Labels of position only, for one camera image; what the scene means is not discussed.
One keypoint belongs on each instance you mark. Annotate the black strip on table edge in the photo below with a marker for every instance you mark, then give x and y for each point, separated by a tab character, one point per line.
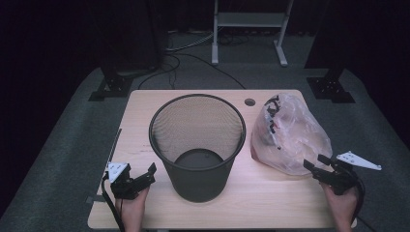
113	148

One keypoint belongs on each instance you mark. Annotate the black mesh wastebasket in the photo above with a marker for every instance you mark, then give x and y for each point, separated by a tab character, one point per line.
196	183

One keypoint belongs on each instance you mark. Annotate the black stand with base plate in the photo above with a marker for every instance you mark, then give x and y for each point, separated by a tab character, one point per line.
330	88
112	88

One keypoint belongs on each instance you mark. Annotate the person's left hand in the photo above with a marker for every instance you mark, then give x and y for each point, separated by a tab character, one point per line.
133	208

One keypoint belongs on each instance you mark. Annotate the clear plastic trash bag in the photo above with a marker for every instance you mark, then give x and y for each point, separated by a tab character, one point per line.
296	138

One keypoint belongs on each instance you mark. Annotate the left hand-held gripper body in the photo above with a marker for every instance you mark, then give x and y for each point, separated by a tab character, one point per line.
121	187

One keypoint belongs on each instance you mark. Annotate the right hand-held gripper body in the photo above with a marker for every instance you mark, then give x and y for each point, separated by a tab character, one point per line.
341	180

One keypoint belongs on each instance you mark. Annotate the person's right hand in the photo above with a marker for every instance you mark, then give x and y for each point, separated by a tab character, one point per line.
345	206

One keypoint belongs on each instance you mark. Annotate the white metal stand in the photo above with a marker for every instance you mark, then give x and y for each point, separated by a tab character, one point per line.
249	20

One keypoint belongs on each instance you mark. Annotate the grey tape piece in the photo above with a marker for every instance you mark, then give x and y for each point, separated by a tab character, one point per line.
96	198

